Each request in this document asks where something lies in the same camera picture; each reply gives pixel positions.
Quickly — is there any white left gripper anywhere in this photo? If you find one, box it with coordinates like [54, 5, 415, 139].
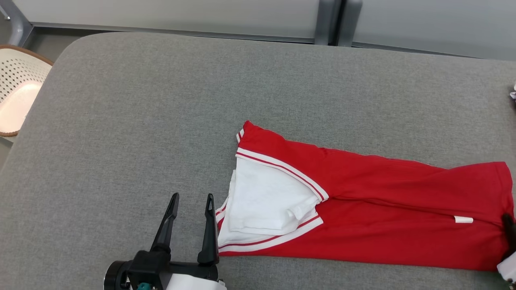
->
[150, 193, 227, 290]

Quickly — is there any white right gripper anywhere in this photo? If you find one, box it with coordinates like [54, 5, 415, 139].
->
[497, 213, 516, 283]

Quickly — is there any red Bulls basketball jersey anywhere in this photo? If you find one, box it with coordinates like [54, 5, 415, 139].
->
[216, 120, 515, 271]

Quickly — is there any white perforated basket brown rim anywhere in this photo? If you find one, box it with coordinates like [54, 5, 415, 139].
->
[0, 44, 54, 138]

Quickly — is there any grey metal pipe leg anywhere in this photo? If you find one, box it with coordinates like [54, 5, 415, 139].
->
[0, 0, 34, 46]

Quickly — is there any grey wall base rail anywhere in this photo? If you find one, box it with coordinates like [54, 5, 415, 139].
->
[31, 22, 486, 59]

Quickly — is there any grey partition post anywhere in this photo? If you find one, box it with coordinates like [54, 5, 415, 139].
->
[314, 0, 342, 45]
[338, 0, 363, 47]

